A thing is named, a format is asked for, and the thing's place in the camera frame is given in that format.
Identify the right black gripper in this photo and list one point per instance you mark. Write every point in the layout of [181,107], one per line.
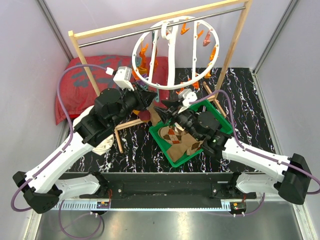
[173,104]

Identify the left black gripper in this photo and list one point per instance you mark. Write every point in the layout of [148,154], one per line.
[144,98]

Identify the orange sock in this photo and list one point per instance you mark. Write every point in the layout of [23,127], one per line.
[143,68]

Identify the tan sock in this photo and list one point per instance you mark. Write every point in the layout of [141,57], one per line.
[154,116]
[188,145]

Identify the white round sock hanger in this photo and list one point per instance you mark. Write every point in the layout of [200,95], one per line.
[175,50]

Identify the purple striped sock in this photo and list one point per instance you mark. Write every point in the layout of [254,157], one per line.
[143,115]

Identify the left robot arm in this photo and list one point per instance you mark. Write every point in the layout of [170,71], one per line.
[42,187]

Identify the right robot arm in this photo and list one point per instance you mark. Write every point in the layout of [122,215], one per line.
[287,176]

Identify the argyle patterned sock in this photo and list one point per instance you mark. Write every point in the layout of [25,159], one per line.
[171,135]

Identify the green plastic tray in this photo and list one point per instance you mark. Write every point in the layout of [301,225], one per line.
[226,128]

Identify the white crumpled cloth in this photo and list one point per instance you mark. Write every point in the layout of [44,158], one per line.
[102,145]

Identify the red patterned pillow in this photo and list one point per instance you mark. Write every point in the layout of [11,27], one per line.
[76,90]

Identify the wooden clothes rack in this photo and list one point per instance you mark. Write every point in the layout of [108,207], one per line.
[75,37]

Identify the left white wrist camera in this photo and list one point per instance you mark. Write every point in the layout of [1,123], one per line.
[121,77]

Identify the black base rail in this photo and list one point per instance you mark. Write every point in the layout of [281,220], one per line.
[162,192]

